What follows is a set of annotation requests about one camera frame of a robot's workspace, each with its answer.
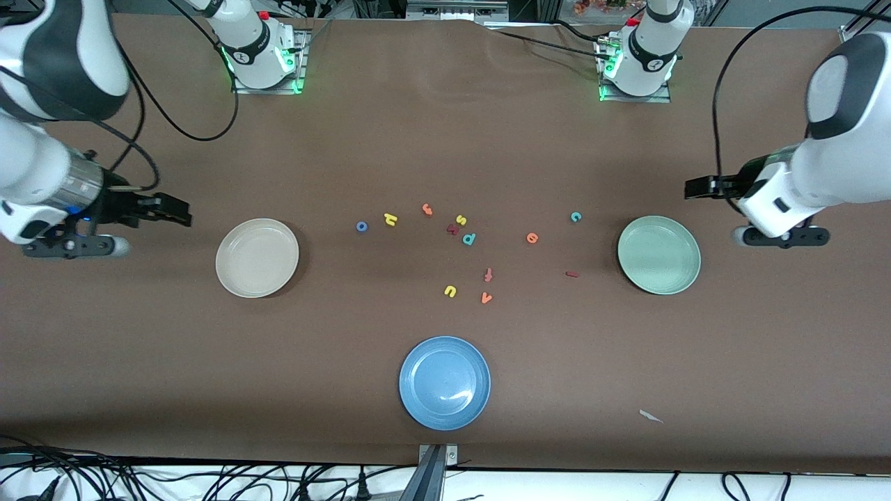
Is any beige brown plate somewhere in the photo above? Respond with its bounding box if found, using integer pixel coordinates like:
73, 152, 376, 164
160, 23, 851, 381
216, 218, 300, 299

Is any grey equipment box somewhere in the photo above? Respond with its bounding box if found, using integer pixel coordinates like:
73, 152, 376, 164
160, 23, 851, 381
406, 0, 510, 23

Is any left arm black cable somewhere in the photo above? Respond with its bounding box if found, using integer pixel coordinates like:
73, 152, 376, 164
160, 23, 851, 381
711, 6, 891, 209

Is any blue plate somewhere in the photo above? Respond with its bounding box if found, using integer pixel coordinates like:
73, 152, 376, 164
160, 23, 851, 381
399, 336, 491, 431

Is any grey metal camera bracket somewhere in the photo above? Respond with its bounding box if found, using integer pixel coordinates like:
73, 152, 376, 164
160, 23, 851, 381
416, 443, 459, 501

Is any brown table cover sheet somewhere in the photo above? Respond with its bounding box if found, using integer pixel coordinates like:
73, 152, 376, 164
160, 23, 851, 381
0, 13, 891, 475

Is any short aluminium profile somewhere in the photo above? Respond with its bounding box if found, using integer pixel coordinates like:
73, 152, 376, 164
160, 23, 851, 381
839, 0, 891, 47

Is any white lower board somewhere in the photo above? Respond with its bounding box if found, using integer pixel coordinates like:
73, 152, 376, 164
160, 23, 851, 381
0, 456, 891, 501

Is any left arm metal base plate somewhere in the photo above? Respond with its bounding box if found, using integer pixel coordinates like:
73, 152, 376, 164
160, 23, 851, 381
595, 33, 673, 104

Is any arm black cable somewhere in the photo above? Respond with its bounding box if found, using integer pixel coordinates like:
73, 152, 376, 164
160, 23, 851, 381
0, 0, 239, 192
711, 6, 891, 209

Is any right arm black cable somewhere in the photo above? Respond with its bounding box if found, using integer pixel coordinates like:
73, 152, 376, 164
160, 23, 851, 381
0, 0, 239, 192

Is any orange flower decoration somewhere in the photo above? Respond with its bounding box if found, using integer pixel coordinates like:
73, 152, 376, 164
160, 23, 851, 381
572, 0, 645, 17

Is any thin black table cable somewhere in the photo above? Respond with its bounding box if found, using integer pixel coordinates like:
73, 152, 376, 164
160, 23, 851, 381
486, 19, 627, 60

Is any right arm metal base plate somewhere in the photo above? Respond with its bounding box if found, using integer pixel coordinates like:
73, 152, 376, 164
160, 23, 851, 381
231, 29, 308, 95

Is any green plate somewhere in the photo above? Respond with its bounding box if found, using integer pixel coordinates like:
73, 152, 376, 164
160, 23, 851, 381
617, 215, 702, 296

